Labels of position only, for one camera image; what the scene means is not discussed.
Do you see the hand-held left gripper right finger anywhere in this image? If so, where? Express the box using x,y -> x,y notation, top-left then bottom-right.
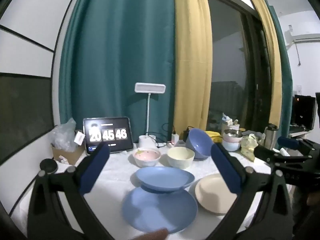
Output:
200,143 -> 294,240

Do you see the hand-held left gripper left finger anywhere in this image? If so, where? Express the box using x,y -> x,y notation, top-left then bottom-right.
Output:
27,143 -> 118,240

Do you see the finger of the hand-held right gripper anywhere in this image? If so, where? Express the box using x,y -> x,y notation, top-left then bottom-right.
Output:
254,145 -> 313,164
278,137 -> 312,150

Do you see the cream plate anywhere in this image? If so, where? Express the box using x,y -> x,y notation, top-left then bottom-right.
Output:
189,174 -> 237,215

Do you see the cream bowl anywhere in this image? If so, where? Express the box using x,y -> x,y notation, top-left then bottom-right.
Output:
167,147 -> 195,169

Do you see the pink strawberry print bowl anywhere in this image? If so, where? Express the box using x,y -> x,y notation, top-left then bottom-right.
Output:
132,148 -> 161,168

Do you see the blue plate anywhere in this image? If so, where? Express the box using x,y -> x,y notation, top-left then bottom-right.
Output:
136,166 -> 195,193
122,187 -> 198,234

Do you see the person's left hand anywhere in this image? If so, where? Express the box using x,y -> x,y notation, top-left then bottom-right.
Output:
134,228 -> 169,240

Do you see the steel thermos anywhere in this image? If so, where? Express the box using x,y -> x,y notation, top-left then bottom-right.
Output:
264,124 -> 278,150

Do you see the yellow tissue pack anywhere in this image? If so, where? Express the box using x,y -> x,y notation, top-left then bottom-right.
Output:
240,134 -> 258,162

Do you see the white tablecloth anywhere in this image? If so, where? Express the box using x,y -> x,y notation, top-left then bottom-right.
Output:
10,141 -> 293,240

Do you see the light blue bowl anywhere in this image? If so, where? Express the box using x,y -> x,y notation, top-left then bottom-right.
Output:
222,140 -> 242,152

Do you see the plain pink bowl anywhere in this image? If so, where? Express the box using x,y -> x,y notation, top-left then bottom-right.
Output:
223,134 -> 243,143

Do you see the black tablet with clock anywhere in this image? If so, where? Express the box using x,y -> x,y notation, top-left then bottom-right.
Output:
83,117 -> 134,155

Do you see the yellow wipes pack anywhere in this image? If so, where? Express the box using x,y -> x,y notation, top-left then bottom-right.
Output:
205,131 -> 223,142

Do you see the metal bowl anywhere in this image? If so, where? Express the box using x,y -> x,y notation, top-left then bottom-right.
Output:
223,129 -> 243,138

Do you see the white utensil holder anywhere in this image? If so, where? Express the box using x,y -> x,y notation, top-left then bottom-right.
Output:
222,121 -> 240,133

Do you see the black round cap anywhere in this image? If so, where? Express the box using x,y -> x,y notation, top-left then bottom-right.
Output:
40,159 -> 57,174

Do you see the clear plastic bag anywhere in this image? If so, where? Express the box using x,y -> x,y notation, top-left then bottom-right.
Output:
49,118 -> 78,152

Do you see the white power strip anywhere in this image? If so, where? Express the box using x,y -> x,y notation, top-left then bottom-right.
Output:
157,141 -> 187,148

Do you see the teal curtain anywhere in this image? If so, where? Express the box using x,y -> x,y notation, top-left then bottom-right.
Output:
265,0 -> 293,140
59,0 -> 175,145

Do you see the yellow curtain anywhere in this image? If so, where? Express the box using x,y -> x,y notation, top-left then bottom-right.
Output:
173,0 -> 213,133
247,0 -> 282,133

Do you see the white desk lamp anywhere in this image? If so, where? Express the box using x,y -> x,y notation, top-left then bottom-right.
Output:
134,82 -> 166,148

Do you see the dark glass window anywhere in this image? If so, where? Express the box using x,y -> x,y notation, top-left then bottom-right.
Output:
204,0 -> 273,133

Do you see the white air conditioner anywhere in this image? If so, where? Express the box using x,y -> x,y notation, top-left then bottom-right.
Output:
285,25 -> 320,45

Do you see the black lamp cable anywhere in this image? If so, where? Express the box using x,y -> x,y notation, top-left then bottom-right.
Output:
146,132 -> 163,148

